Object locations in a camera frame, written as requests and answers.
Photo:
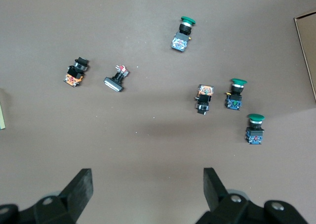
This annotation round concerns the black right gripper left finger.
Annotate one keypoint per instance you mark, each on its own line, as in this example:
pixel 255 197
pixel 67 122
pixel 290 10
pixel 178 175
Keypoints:
pixel 79 196

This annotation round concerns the black flat-head switch red base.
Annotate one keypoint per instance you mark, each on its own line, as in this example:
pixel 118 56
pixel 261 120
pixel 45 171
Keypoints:
pixel 114 83

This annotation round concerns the black selector switch orange block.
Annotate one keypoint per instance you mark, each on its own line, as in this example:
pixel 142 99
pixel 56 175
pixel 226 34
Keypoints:
pixel 204 98
pixel 74 74

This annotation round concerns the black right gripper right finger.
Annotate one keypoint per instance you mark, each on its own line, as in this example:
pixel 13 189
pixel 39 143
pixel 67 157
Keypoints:
pixel 214 196

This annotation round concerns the brown cardboard box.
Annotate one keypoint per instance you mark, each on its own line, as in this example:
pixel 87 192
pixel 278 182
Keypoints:
pixel 311 48

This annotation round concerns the green mushroom push button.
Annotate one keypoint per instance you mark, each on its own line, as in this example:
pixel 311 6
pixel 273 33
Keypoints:
pixel 180 42
pixel 234 100
pixel 254 133

